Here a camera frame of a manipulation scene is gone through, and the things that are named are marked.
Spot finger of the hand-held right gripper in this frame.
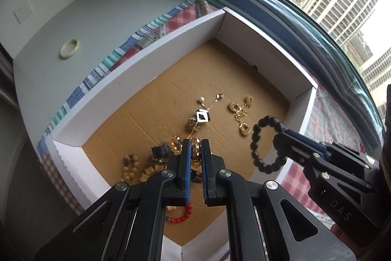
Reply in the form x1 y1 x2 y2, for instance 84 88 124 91
273 134 372 192
282 130 379 171

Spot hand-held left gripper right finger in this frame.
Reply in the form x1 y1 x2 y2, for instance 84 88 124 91
200 139 356 261

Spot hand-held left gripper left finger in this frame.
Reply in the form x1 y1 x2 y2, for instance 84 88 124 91
35 139 194 261

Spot amber bead necklace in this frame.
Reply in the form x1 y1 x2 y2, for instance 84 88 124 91
167 134 202 167

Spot black bead bracelet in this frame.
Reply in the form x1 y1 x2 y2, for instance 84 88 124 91
250 116 288 174

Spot large wooden bead bracelet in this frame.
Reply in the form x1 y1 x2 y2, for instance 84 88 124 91
139 165 164 183

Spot red bead bracelet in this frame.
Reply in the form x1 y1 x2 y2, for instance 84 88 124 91
165 203 193 223

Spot gold wire knot earring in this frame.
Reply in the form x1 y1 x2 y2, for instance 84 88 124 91
185 117 202 131

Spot small wooden bead bracelet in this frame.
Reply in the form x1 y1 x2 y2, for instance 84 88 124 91
122 152 140 188

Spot gold chain with ring pendants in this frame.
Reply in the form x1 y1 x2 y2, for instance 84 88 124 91
228 94 255 137

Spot white cardboard box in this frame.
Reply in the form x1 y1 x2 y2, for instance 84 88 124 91
38 7 319 261

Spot dark brown jewelry piece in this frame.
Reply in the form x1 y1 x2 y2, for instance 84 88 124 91
150 143 172 162

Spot plaid bedsheet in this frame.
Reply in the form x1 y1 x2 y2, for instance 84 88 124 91
37 0 379 261

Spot black square earring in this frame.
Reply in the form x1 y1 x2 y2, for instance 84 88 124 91
195 109 213 124

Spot high-rise buildings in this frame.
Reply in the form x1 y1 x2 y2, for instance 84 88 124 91
246 0 391 115

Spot pale tape ring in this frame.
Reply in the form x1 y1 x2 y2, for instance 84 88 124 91
60 39 81 60

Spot white wall outlet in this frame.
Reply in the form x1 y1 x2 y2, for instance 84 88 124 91
14 2 34 23

